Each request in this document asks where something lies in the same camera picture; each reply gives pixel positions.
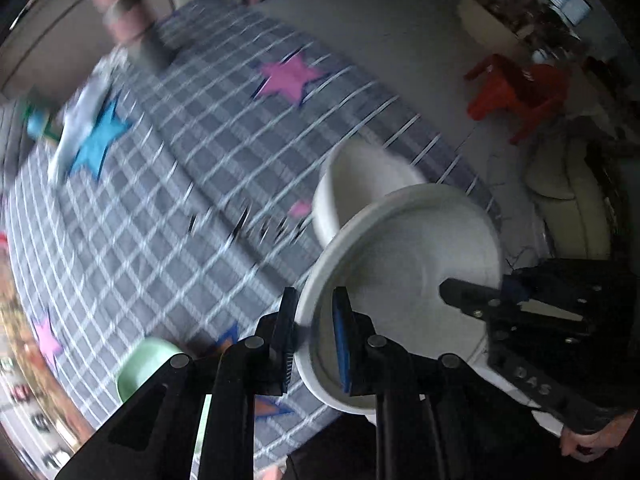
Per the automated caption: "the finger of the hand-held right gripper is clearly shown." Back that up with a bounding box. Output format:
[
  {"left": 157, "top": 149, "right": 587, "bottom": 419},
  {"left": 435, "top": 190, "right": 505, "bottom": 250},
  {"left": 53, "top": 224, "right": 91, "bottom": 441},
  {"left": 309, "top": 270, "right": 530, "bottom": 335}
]
[
  {"left": 501, "top": 267, "right": 542, "bottom": 305},
  {"left": 439, "top": 278, "right": 503, "bottom": 320}
]

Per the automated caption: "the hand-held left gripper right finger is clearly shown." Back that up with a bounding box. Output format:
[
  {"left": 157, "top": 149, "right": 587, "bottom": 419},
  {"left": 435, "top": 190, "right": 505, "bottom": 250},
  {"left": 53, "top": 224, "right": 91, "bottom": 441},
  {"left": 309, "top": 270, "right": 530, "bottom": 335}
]
[{"left": 331, "top": 286, "right": 566, "bottom": 480}]

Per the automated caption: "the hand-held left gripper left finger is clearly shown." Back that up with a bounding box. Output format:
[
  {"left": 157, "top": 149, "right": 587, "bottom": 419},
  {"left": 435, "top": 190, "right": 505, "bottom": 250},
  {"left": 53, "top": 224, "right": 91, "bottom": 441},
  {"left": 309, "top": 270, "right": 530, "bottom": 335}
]
[{"left": 52, "top": 286, "right": 301, "bottom": 480}]

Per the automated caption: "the white bowl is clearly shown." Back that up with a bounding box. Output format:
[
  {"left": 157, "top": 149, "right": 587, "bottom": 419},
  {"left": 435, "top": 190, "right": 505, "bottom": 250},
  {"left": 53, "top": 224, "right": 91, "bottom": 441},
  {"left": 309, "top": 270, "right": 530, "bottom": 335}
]
[
  {"left": 311, "top": 140, "right": 429, "bottom": 251},
  {"left": 294, "top": 183, "right": 506, "bottom": 415}
]

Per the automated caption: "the green square plate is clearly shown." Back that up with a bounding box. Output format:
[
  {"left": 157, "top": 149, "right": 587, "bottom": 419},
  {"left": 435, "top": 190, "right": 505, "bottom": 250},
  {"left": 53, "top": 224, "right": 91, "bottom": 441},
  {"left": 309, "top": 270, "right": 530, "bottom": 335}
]
[{"left": 116, "top": 337, "right": 184, "bottom": 404}]

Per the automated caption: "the person's right hand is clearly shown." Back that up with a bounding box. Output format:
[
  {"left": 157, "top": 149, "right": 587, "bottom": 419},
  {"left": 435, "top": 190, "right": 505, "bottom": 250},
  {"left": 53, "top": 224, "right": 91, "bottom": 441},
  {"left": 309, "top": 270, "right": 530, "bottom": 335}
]
[{"left": 559, "top": 409, "right": 640, "bottom": 462}]

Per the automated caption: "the beige sofa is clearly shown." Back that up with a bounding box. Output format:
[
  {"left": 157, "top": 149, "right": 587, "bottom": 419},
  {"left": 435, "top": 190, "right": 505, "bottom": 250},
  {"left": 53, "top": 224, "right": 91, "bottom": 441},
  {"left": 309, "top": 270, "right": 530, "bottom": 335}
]
[{"left": 522, "top": 125, "right": 616, "bottom": 261}]

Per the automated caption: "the grey checked star blanket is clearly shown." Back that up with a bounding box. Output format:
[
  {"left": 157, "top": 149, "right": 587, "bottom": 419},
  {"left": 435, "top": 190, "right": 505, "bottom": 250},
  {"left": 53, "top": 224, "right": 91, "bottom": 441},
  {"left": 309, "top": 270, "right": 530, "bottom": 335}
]
[{"left": 0, "top": 0, "right": 501, "bottom": 472}]

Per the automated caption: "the red plastic stool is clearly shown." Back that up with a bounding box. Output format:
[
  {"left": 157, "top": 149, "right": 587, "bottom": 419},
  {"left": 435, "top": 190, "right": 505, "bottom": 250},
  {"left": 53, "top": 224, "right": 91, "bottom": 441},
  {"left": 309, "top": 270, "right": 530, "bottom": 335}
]
[{"left": 464, "top": 53, "right": 571, "bottom": 147}]

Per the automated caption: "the round beige table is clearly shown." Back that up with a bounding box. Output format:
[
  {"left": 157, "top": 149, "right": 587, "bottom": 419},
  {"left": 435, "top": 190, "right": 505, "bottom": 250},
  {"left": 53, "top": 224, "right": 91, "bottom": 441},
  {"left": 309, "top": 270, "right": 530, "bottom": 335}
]
[{"left": 457, "top": 0, "right": 591, "bottom": 61}]

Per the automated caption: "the white crumpled tissue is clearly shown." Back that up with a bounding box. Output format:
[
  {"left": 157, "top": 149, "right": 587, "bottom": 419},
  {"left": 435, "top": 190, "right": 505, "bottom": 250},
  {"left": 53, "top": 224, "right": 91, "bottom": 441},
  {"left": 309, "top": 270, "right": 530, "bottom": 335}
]
[{"left": 49, "top": 49, "right": 132, "bottom": 186}]

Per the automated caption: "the metal cup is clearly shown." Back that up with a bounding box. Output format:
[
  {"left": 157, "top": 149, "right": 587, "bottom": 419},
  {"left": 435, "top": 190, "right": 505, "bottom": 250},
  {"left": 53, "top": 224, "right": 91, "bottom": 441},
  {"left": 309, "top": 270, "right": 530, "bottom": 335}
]
[{"left": 127, "top": 34, "right": 175, "bottom": 74}]

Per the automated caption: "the green cap drink bottle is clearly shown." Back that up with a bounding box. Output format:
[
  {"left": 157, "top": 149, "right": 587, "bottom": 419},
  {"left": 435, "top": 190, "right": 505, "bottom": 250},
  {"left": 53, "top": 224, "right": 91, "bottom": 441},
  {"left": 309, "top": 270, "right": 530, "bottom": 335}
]
[{"left": 24, "top": 100, "right": 62, "bottom": 144}]

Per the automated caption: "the pink cup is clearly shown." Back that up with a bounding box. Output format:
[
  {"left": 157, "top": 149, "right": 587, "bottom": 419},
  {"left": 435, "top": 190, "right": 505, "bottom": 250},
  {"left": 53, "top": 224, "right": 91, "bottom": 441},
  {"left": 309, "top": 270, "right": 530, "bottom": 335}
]
[{"left": 92, "top": 0, "right": 152, "bottom": 42}]

